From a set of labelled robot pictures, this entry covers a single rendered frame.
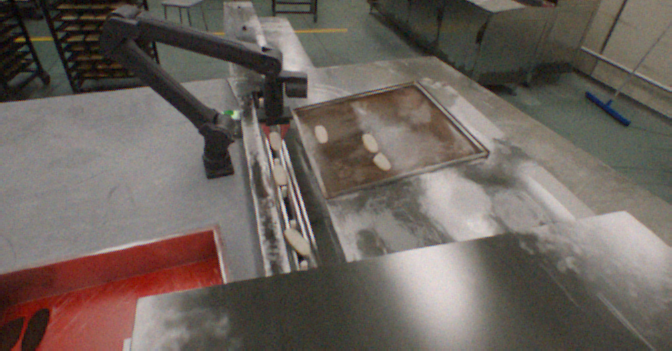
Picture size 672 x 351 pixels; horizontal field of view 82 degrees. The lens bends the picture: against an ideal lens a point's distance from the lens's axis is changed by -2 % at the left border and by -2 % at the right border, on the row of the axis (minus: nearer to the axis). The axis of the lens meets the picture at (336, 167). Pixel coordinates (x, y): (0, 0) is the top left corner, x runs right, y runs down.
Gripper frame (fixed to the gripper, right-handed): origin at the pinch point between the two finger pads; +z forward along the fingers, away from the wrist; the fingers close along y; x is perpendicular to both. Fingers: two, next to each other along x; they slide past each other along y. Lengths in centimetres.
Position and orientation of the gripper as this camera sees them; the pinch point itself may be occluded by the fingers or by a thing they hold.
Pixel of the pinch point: (275, 138)
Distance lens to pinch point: 122.1
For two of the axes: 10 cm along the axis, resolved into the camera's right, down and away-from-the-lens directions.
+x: -2.7, -5.8, 7.7
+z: -0.5, 8.0, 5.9
